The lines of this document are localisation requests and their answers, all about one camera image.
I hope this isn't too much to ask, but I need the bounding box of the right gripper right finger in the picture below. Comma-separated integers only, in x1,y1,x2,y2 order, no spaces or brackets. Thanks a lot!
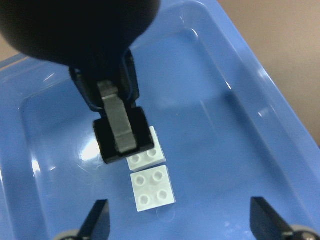
249,196,320,240

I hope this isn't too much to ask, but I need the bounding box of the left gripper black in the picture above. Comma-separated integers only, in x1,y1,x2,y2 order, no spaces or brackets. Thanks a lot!
69,49,155,164

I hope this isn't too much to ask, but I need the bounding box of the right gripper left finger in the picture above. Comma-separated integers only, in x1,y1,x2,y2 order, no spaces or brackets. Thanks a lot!
53,199,111,240

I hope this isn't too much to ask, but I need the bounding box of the white block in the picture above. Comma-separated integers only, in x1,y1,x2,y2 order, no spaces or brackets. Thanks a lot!
130,165,176,212
126,126,166,173

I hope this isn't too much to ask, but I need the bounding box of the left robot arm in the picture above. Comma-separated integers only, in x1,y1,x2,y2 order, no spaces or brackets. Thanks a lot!
0,0,161,164

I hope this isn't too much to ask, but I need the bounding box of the blue plastic tray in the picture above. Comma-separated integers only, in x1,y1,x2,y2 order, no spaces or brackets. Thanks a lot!
0,0,320,240

